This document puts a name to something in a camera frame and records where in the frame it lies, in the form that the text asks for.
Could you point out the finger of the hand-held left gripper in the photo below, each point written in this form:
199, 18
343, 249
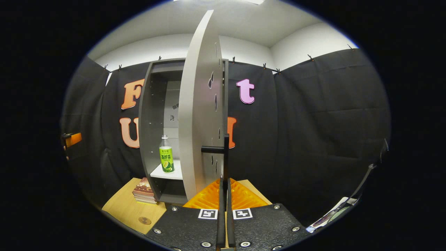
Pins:
74, 139

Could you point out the grey cabinet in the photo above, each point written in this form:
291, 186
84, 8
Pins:
153, 122

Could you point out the stack of books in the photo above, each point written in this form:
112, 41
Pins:
143, 191

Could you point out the black backdrop cloth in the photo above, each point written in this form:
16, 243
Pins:
313, 122

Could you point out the white cabinet door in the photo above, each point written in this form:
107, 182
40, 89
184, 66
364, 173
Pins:
195, 104

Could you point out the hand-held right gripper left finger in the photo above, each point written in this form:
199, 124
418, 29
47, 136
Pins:
221, 223

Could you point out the row of cloth clips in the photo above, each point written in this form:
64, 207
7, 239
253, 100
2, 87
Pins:
264, 65

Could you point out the long ceiling light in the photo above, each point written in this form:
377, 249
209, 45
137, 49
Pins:
256, 1

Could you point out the green label bottle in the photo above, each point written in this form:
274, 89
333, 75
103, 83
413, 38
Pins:
166, 157

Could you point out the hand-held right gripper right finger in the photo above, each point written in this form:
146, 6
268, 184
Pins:
230, 223

